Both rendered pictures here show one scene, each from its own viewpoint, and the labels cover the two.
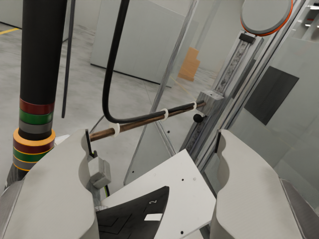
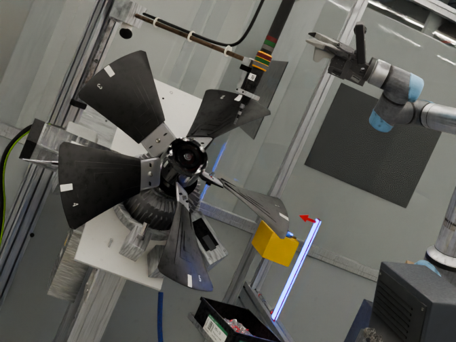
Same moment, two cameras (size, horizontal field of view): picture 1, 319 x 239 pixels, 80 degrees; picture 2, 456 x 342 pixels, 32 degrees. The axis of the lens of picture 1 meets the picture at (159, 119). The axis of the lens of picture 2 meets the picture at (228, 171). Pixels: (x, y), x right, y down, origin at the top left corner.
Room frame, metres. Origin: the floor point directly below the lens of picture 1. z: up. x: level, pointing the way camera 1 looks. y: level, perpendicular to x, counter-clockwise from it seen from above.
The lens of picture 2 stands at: (-0.35, 2.26, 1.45)
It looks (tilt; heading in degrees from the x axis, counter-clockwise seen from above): 6 degrees down; 283
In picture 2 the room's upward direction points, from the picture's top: 24 degrees clockwise
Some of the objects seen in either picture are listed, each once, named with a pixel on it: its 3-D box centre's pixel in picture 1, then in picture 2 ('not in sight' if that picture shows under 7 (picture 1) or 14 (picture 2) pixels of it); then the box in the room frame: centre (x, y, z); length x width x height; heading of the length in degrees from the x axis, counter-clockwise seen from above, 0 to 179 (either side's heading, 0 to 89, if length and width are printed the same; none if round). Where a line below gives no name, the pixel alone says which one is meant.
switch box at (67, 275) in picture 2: not in sight; (73, 260); (0.53, -0.06, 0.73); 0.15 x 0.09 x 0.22; 118
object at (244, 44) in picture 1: (209, 110); (112, 21); (0.78, -0.18, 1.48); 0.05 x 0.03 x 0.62; 63
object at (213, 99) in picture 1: (209, 102); (127, 11); (0.74, -0.16, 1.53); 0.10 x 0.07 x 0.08; 153
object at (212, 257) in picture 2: not in sight; (197, 245); (0.15, 0.08, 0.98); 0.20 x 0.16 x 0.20; 118
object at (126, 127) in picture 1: (164, 115); (189, 36); (0.45, -0.01, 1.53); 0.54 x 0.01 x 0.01; 153
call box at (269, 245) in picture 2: not in sight; (273, 244); (0.00, -0.30, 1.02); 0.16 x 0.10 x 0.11; 118
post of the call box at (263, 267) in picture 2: not in sight; (261, 271); (0.00, -0.29, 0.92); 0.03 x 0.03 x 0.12; 28
